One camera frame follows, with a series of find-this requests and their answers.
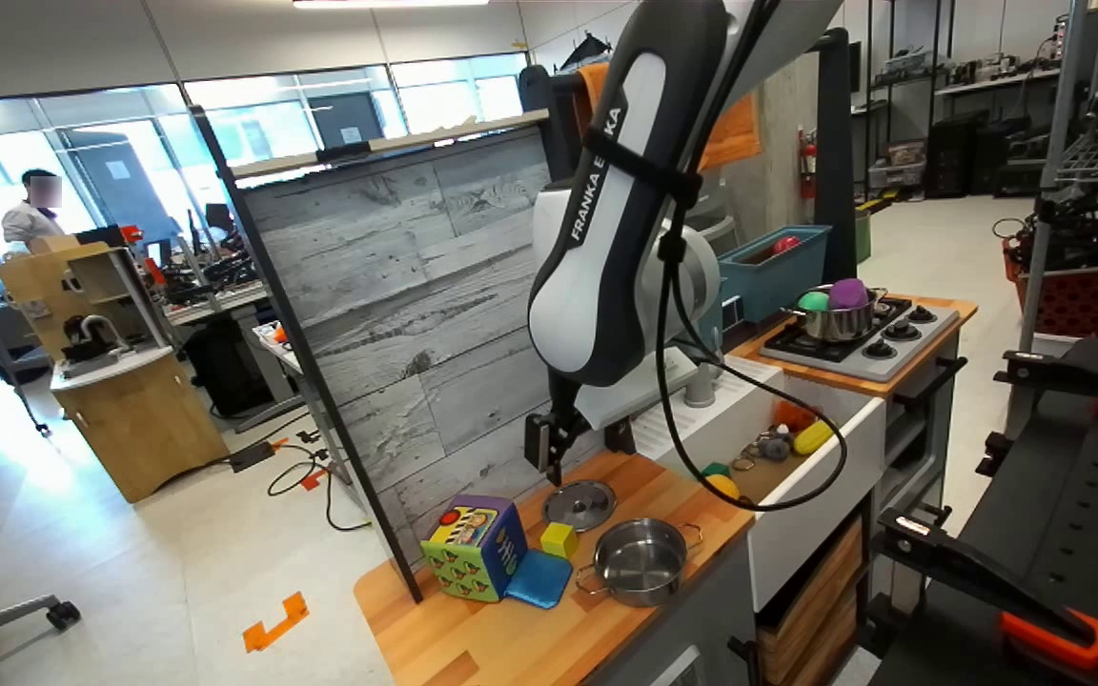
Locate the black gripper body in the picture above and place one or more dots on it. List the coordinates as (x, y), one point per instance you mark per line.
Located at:
(579, 409)

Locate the silver pot lid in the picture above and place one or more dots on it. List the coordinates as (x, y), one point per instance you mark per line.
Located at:
(580, 504)

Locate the silver steel pot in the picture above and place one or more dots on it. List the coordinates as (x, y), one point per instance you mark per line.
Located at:
(636, 560)

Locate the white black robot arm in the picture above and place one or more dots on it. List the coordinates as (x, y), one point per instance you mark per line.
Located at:
(622, 273)

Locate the silver pot on stove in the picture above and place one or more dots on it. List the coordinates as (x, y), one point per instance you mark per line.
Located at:
(852, 324)

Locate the yellow cube block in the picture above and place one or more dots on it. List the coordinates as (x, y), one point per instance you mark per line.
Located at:
(557, 540)

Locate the colourful toy cube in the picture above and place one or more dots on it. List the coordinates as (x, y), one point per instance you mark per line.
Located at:
(474, 545)

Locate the wooden toy kitchen counter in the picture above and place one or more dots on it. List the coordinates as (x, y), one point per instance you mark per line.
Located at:
(551, 626)

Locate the yellow toy lemon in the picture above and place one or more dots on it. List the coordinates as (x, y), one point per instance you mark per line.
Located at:
(725, 486)

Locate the grey wood backdrop panel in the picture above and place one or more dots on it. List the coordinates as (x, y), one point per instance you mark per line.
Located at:
(401, 282)

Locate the white toy sink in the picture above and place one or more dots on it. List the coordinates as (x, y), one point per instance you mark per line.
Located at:
(807, 497)

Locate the yellow toy fruit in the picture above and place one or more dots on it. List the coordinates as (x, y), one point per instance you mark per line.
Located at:
(811, 439)

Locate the teal plastic bin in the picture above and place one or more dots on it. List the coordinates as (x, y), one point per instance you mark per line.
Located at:
(763, 277)

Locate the green plush toy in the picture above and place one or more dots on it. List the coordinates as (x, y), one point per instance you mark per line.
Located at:
(812, 302)

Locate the orange floor marker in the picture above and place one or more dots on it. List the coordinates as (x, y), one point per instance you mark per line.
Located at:
(263, 634)

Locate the purple plush toy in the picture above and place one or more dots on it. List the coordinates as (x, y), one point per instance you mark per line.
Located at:
(849, 295)

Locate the toy stove top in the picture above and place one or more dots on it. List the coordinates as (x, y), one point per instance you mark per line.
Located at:
(894, 344)

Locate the orange black clamp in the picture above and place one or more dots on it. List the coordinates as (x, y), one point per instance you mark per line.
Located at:
(1027, 613)

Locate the red fire extinguisher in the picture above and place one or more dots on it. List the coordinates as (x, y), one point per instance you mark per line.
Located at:
(807, 166)

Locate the wooden cabinet cart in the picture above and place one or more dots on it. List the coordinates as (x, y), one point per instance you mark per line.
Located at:
(116, 373)

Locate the black perforated board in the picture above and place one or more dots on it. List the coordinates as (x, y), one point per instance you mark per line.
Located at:
(1040, 518)

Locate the person in white shirt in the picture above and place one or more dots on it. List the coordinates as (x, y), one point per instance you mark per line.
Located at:
(32, 220)

